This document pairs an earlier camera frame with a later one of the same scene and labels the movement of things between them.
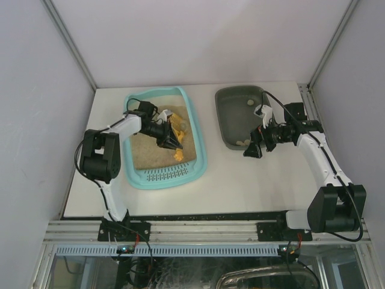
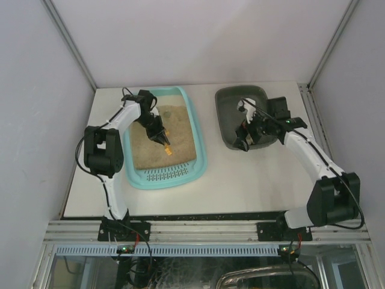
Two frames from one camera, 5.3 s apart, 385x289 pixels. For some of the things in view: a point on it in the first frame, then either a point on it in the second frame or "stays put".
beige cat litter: [147, 153] stays put
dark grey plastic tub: [236, 106] stays put
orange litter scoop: [175, 121] → [167, 148]
